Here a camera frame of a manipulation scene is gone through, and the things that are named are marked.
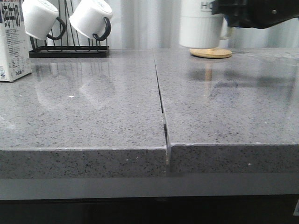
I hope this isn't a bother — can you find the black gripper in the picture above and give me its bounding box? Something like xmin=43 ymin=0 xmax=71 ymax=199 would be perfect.
xmin=212 ymin=0 xmax=299 ymax=29

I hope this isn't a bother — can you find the white HOME mug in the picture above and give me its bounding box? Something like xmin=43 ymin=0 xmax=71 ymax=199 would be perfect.
xmin=179 ymin=0 xmax=232 ymax=49

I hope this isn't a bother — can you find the white milk carton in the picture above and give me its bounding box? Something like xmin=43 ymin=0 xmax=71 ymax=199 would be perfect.
xmin=0 ymin=0 xmax=31 ymax=82

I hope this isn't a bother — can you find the wooden mug tree stand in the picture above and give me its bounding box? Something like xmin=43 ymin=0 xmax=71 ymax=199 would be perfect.
xmin=189 ymin=48 xmax=232 ymax=59

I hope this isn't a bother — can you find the white mug black handle right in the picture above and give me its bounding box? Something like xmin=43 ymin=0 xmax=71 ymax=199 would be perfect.
xmin=69 ymin=0 xmax=113 ymax=41

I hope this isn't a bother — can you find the white mug black handle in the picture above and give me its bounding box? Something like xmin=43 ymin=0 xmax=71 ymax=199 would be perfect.
xmin=21 ymin=0 xmax=66 ymax=41
xmin=69 ymin=0 xmax=113 ymax=41

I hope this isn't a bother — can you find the black wire mug rack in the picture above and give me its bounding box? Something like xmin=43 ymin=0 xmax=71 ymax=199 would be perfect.
xmin=29 ymin=0 xmax=109 ymax=58

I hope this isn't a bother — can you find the white mug black handle left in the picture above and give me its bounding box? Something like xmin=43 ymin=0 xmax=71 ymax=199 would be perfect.
xmin=21 ymin=0 xmax=66 ymax=41

